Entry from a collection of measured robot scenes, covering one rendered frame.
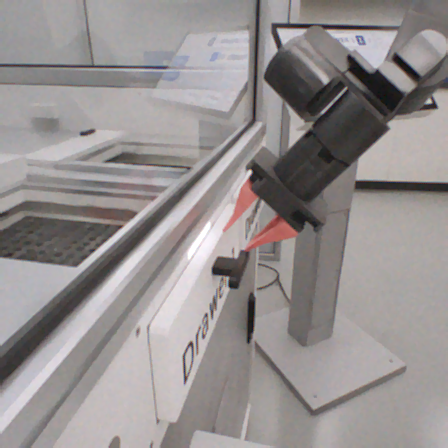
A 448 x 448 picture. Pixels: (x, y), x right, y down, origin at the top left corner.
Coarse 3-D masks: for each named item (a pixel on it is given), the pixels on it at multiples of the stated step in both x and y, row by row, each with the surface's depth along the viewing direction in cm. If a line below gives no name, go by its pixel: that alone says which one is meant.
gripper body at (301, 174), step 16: (304, 144) 38; (320, 144) 37; (256, 160) 39; (272, 160) 42; (288, 160) 39; (304, 160) 37; (320, 160) 37; (336, 160) 37; (272, 176) 38; (288, 176) 39; (304, 176) 38; (320, 176) 38; (336, 176) 38; (288, 192) 39; (304, 192) 39; (320, 192) 40; (304, 208) 39; (320, 208) 42; (320, 224) 39
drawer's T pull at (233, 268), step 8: (240, 256) 44; (248, 256) 45; (216, 264) 43; (224, 264) 43; (232, 264) 43; (240, 264) 43; (216, 272) 43; (224, 272) 42; (232, 272) 41; (240, 272) 41; (232, 280) 40; (240, 280) 41; (232, 288) 40
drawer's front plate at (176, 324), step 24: (216, 240) 45; (192, 264) 40; (192, 288) 36; (216, 288) 47; (168, 312) 32; (192, 312) 37; (216, 312) 48; (168, 336) 31; (192, 336) 38; (168, 360) 32; (168, 384) 33; (168, 408) 34
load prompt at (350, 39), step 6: (294, 36) 107; (336, 36) 113; (342, 36) 114; (348, 36) 115; (354, 36) 116; (360, 36) 117; (366, 36) 118; (372, 36) 119; (342, 42) 113; (348, 42) 114; (354, 42) 115; (360, 42) 116; (366, 42) 117; (372, 42) 118
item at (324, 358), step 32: (352, 192) 133; (320, 256) 138; (320, 288) 145; (256, 320) 171; (288, 320) 170; (320, 320) 152; (288, 352) 152; (320, 352) 152; (352, 352) 152; (384, 352) 153; (288, 384) 141; (320, 384) 138; (352, 384) 139
